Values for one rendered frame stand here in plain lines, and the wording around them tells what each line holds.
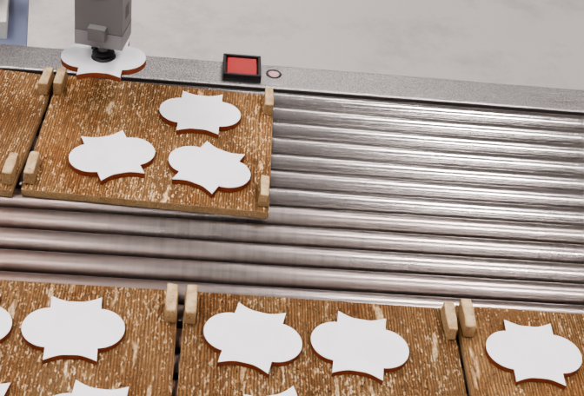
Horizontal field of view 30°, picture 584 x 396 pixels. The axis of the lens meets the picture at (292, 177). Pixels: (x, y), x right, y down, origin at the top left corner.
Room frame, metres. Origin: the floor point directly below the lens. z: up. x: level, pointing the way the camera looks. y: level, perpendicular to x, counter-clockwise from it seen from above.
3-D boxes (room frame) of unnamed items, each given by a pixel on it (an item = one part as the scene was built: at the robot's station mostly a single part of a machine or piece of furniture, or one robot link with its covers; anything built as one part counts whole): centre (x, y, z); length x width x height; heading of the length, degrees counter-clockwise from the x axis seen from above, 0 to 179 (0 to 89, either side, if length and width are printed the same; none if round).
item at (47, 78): (1.67, 0.48, 0.95); 0.06 x 0.02 x 0.03; 3
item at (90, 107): (1.56, 0.25, 0.93); 0.41 x 0.35 x 0.02; 95
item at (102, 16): (1.62, 0.37, 1.14); 0.10 x 0.09 x 0.16; 177
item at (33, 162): (1.41, 0.43, 0.95); 0.06 x 0.02 x 0.03; 5
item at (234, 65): (1.85, 0.13, 0.92); 0.06 x 0.06 x 0.01; 7
